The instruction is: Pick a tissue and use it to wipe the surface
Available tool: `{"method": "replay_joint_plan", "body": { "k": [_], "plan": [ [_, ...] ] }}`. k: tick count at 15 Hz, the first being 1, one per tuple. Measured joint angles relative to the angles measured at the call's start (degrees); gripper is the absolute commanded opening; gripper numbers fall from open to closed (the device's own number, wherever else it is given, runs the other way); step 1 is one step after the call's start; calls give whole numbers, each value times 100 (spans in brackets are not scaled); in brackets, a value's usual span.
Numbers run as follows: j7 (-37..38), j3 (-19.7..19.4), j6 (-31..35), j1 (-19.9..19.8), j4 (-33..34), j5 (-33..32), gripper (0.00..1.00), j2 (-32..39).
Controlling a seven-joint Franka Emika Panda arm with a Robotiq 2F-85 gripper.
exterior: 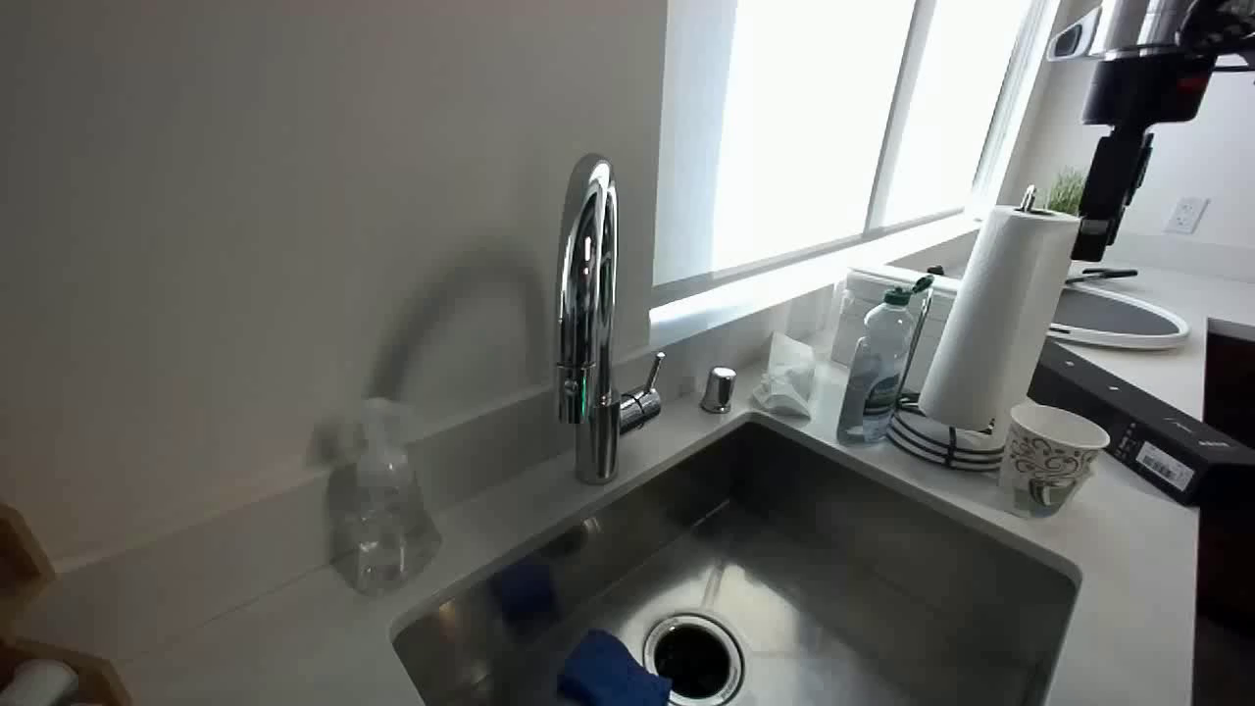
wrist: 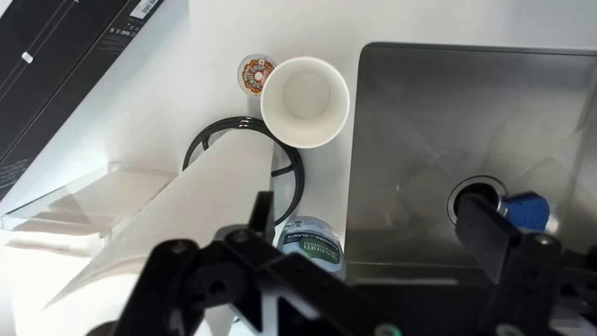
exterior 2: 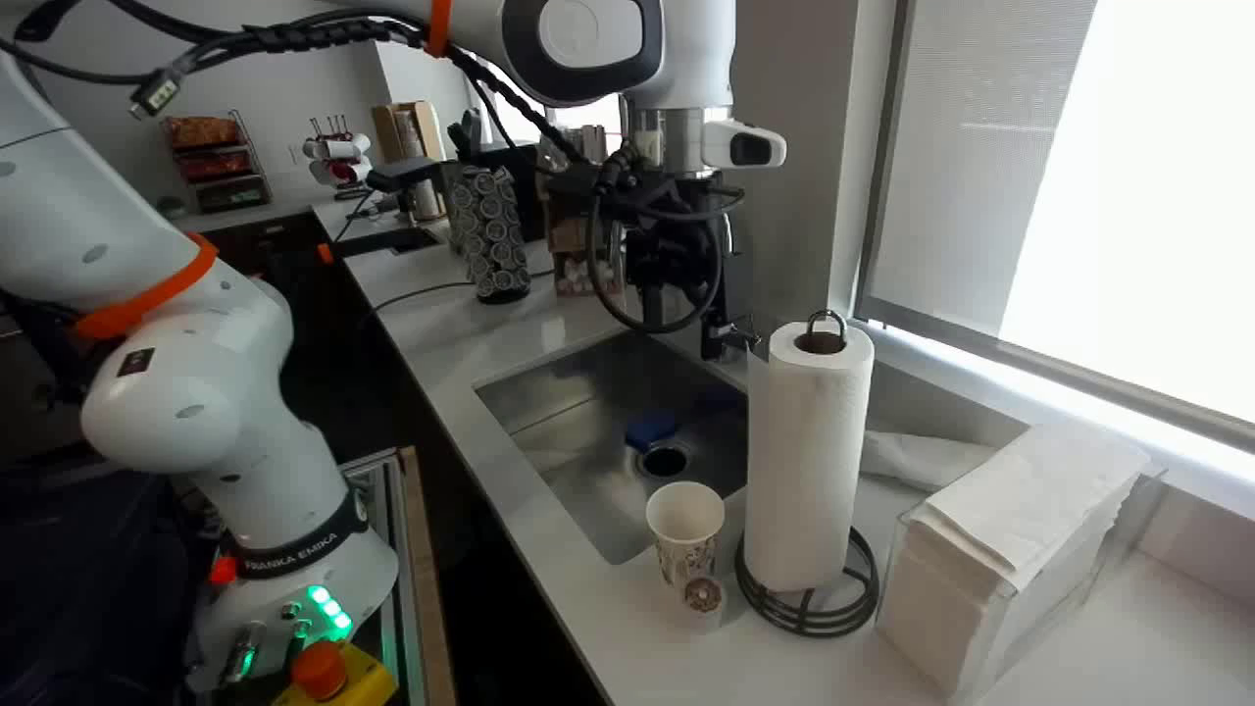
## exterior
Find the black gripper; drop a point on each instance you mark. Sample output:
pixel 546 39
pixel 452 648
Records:
pixel 1142 91

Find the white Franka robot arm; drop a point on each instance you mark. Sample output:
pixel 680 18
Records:
pixel 1140 22

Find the small green plant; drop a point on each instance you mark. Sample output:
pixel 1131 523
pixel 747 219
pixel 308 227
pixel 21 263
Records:
pixel 1065 192

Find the thin black utensil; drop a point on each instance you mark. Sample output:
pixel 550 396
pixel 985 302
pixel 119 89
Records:
pixel 1107 270

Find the white oval tray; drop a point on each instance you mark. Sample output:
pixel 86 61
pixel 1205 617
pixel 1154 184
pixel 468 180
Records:
pixel 1112 317

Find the white paper towel roll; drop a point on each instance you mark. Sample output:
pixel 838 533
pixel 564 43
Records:
pixel 1002 316

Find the long black cardboard box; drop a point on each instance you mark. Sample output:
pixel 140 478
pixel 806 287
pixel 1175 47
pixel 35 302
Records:
pixel 1123 418

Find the dark brown appliance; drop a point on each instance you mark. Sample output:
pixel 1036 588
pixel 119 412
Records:
pixel 1234 395

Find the patterned white paper cup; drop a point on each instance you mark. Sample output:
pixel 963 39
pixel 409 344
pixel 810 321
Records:
pixel 1043 464

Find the clear dish soap bottle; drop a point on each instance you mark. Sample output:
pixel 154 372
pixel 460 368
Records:
pixel 872 372

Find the crumpled white cloth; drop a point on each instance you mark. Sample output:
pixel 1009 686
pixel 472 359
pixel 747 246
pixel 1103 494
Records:
pixel 788 379

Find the chrome round counter button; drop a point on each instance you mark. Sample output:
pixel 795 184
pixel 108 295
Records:
pixel 713 395

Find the stainless steel sink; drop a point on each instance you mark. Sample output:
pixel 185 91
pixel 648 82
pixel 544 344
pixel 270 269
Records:
pixel 847 563

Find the chrome kitchen faucet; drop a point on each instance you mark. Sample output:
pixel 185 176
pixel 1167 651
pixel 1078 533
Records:
pixel 592 434

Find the round sink drain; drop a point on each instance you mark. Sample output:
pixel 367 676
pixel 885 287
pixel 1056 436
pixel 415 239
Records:
pixel 693 661

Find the blue sponge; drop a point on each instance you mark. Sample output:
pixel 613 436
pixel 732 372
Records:
pixel 605 672

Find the clear spray bottle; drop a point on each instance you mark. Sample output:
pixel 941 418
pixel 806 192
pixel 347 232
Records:
pixel 378 523

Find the white wall outlet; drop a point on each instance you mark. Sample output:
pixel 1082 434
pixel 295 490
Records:
pixel 1187 218

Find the white window frame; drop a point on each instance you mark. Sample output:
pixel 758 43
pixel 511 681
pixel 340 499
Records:
pixel 902 119

